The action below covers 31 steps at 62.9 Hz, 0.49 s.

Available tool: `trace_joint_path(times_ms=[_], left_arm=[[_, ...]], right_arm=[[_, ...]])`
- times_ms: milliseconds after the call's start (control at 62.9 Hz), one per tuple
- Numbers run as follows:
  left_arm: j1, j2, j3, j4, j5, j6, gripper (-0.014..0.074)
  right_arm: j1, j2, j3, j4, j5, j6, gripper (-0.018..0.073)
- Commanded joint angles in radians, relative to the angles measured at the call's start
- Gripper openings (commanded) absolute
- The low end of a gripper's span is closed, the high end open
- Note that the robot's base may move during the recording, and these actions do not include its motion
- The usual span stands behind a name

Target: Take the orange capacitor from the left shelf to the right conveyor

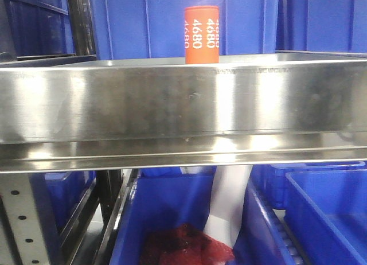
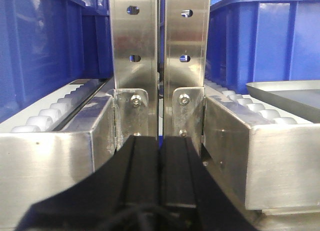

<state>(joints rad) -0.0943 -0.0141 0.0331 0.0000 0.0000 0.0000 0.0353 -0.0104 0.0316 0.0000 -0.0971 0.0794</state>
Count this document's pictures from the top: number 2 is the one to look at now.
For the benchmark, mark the blue plastic bin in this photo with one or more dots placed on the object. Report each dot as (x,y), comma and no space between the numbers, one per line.
(263,40)
(44,44)

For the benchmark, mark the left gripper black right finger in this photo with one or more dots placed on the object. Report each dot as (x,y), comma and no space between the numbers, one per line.
(190,192)

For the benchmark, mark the steel shelf upright right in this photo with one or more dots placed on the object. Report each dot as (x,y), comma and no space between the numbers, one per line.
(185,45)

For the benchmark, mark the grey metal tray on shelf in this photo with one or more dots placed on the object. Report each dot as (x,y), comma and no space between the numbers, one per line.
(299,97)

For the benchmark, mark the blue plastic bin right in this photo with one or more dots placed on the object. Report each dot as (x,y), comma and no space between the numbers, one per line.
(263,40)

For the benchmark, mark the steel shelf upright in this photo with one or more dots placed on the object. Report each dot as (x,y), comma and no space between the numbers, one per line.
(185,45)
(134,32)

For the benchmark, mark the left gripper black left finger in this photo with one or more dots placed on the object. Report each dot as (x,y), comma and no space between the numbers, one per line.
(129,178)

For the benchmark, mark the steel roller shelf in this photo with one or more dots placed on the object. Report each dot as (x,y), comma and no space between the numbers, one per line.
(266,165)
(37,165)

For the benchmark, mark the blue plastic bin left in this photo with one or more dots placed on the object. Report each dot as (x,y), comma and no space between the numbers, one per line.
(44,44)

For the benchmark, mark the steel shelf upright left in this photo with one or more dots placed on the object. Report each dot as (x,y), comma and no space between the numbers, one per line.
(134,32)

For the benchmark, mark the steel roller shelf left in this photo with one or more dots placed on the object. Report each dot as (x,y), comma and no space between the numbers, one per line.
(37,165)

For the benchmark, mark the steel roller shelf right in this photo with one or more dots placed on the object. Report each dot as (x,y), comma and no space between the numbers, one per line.
(266,165)

